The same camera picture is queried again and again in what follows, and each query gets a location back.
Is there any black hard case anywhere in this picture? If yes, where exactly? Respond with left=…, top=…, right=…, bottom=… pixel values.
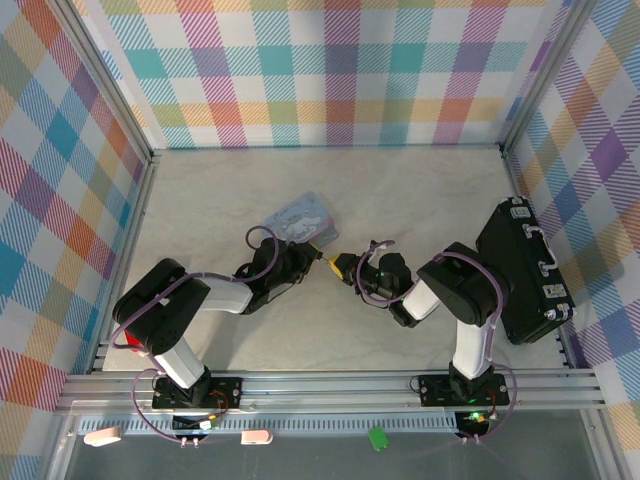
left=473, top=196, right=577, bottom=347

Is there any green plastic block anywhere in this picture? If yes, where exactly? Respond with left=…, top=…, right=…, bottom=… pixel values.
left=366, top=425, right=391, bottom=452

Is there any purple cable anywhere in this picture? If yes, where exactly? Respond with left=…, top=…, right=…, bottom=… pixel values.
left=108, top=225, right=281, bottom=446
left=354, top=240, right=519, bottom=446

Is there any aluminium front rail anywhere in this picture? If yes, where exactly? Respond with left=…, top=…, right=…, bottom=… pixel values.
left=53, top=370, right=607, bottom=417

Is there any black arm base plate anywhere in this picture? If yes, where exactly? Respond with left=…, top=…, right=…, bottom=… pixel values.
left=416, top=372, right=517, bottom=408
left=151, top=376, right=245, bottom=410

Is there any slotted grey cable duct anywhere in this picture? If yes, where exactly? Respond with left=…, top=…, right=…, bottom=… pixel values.
left=76, top=416, right=462, bottom=436

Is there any aluminium frame post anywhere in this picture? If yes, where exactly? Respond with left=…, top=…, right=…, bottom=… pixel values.
left=58, top=0, right=157, bottom=167
left=498, top=0, right=599, bottom=157

